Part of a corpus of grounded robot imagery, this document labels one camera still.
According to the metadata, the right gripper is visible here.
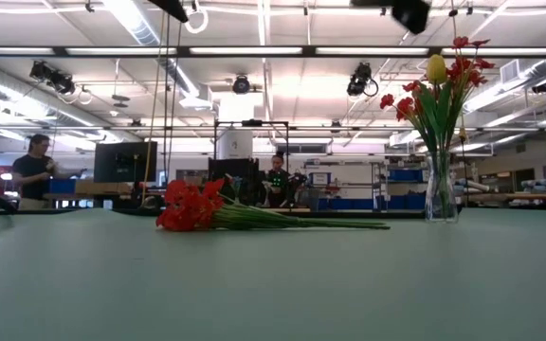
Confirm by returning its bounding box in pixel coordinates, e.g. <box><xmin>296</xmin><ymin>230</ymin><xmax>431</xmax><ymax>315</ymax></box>
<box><xmin>351</xmin><ymin>0</ymin><xmax>431</xmax><ymax>35</ymax></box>

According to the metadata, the clear glass vase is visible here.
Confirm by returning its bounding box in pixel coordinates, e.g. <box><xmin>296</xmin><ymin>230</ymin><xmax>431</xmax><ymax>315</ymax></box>
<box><xmin>424</xmin><ymin>152</ymin><xmax>459</xmax><ymax>224</ymax></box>

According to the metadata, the black ceiling spotlight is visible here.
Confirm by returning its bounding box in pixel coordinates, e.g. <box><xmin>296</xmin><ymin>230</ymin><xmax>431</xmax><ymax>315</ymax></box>
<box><xmin>28</xmin><ymin>60</ymin><xmax>77</xmax><ymax>96</ymax></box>
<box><xmin>231</xmin><ymin>74</ymin><xmax>252</xmax><ymax>96</ymax></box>
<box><xmin>346</xmin><ymin>61</ymin><xmax>380</xmax><ymax>99</ymax></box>

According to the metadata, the yellow artificial tulip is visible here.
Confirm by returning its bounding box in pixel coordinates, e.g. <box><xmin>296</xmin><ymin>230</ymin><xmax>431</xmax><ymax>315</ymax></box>
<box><xmin>425</xmin><ymin>54</ymin><xmax>449</xmax><ymax>219</ymax></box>

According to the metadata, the white cylinder tank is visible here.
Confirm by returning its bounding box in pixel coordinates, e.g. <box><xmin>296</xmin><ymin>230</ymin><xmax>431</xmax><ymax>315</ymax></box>
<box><xmin>217</xmin><ymin>130</ymin><xmax>254</xmax><ymax>160</ymax></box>

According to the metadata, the white air vent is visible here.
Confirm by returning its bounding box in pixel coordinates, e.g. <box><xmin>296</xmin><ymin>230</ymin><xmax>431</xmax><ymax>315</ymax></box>
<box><xmin>499</xmin><ymin>59</ymin><xmax>521</xmax><ymax>85</ymax></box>

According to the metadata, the black computer monitor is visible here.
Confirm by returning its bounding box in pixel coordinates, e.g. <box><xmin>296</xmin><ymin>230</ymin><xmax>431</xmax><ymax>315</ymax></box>
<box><xmin>93</xmin><ymin>140</ymin><xmax>158</xmax><ymax>184</ymax></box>

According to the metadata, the blue storage bin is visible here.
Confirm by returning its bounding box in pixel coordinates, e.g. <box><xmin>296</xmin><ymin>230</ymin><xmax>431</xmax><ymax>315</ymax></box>
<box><xmin>389</xmin><ymin>169</ymin><xmax>426</xmax><ymax>183</ymax></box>
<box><xmin>317</xmin><ymin>194</ymin><xmax>427</xmax><ymax>211</ymax></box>

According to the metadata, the grey metal shelf rack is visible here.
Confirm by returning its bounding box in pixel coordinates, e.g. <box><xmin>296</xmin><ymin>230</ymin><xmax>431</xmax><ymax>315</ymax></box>
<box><xmin>303</xmin><ymin>159</ymin><xmax>388</xmax><ymax>211</ymax></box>

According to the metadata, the black upright panel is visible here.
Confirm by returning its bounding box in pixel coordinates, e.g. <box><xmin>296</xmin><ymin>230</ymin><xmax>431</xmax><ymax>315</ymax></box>
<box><xmin>208</xmin><ymin>157</ymin><xmax>261</xmax><ymax>206</ymax></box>

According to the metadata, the brown cardboard box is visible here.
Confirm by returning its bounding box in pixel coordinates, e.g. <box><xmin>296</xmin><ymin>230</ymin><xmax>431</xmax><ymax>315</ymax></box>
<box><xmin>74</xmin><ymin>178</ymin><xmax>135</xmax><ymax>195</ymax></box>

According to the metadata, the person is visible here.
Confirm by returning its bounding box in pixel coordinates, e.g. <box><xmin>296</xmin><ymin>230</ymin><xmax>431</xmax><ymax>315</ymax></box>
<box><xmin>259</xmin><ymin>151</ymin><xmax>302</xmax><ymax>209</ymax></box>
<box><xmin>11</xmin><ymin>134</ymin><xmax>87</xmax><ymax>212</ymax></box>

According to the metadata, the blue storage box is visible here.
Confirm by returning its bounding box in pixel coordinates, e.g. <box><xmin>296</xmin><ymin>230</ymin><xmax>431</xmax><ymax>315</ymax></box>
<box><xmin>48</xmin><ymin>178</ymin><xmax>78</xmax><ymax>194</ymax></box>

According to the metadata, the wooden workbench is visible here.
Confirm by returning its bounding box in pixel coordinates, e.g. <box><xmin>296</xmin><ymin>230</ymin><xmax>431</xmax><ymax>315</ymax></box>
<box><xmin>462</xmin><ymin>191</ymin><xmax>546</xmax><ymax>203</ymax></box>

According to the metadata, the green table mat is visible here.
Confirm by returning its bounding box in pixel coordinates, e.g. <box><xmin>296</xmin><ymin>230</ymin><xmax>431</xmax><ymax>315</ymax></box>
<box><xmin>0</xmin><ymin>207</ymin><xmax>546</xmax><ymax>341</ymax></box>

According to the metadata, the silver ventilation duct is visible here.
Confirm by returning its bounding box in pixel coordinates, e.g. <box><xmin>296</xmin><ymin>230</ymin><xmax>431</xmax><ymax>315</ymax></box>
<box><xmin>104</xmin><ymin>0</ymin><xmax>217</xmax><ymax>113</ymax></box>

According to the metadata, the black overhead frame bar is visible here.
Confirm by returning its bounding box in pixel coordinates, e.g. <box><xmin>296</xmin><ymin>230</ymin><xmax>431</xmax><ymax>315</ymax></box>
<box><xmin>0</xmin><ymin>45</ymin><xmax>546</xmax><ymax>60</ymax></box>

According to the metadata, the black hanging cable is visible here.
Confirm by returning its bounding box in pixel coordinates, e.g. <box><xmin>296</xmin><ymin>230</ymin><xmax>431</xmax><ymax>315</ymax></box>
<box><xmin>167</xmin><ymin>23</ymin><xmax>184</xmax><ymax>157</ymax></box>
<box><xmin>162</xmin><ymin>13</ymin><xmax>171</xmax><ymax>184</ymax></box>

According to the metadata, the yellow hanging cord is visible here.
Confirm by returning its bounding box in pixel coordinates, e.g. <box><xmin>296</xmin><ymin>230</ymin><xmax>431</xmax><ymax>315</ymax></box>
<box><xmin>142</xmin><ymin>13</ymin><xmax>167</xmax><ymax>203</ymax></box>

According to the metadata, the black metal stand frame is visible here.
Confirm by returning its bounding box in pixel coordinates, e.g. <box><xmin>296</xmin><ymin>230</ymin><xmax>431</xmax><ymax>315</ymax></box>
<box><xmin>212</xmin><ymin>119</ymin><xmax>291</xmax><ymax>209</ymax></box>

